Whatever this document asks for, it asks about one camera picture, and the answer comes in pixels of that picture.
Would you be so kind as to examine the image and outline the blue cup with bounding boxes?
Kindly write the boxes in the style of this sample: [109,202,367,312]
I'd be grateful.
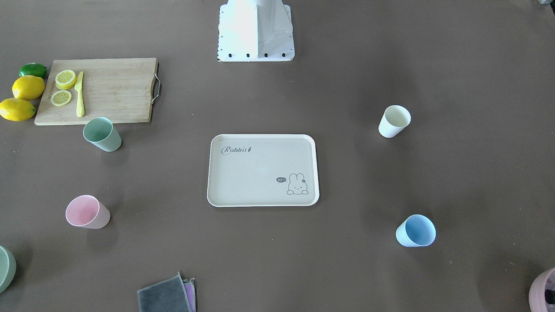
[395,214,436,247]

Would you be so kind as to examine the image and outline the cream rabbit tray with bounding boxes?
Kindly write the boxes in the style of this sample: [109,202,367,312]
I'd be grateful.
[207,134,320,207]

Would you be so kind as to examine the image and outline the white cup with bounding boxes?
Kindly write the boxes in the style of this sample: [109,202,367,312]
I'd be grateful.
[379,105,411,138]

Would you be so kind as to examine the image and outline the purple cloth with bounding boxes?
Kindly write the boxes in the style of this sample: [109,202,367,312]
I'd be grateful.
[183,277,197,312]

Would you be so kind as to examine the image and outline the bamboo cutting board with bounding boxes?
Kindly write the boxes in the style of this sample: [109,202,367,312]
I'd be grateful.
[34,58,158,126]

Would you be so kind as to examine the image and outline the grey cloth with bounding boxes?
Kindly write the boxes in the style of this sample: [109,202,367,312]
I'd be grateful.
[137,274,190,312]

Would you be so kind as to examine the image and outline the green cup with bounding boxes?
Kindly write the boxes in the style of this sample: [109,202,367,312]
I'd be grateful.
[83,117,122,152]

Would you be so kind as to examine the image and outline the pink cup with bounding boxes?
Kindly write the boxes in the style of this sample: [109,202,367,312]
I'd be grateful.
[65,195,111,229]

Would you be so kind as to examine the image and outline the yellow plastic knife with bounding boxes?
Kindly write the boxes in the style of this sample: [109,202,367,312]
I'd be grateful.
[74,71,85,118]

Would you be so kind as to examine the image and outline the lemon slice lower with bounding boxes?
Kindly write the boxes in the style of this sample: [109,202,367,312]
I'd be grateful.
[50,90,72,107]

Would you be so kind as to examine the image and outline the lemon slice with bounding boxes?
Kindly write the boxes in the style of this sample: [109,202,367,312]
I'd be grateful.
[54,70,77,90]
[50,90,72,107]

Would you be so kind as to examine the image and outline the lemon slice upper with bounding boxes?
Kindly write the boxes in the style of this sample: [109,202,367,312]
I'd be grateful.
[54,70,77,90]

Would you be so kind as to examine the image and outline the yellow lemon upper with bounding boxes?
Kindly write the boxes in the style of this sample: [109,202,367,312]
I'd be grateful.
[12,75,45,101]

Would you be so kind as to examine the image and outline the yellow lemon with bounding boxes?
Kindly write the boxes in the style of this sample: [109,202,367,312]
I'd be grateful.
[0,97,36,122]
[12,75,45,101]

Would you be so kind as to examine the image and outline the green lime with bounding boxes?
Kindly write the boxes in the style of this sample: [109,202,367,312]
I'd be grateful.
[19,63,48,78]

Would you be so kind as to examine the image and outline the yellow lemon lower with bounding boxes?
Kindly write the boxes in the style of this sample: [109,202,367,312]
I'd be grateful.
[0,97,36,122]

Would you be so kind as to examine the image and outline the green bowl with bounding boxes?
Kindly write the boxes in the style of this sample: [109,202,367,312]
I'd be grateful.
[0,246,16,293]

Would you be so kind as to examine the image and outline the pink bowl with ice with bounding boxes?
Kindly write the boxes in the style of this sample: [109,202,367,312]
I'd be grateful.
[529,268,555,312]

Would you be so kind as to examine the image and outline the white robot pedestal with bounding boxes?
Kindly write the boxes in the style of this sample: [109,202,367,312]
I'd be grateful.
[217,0,295,62]

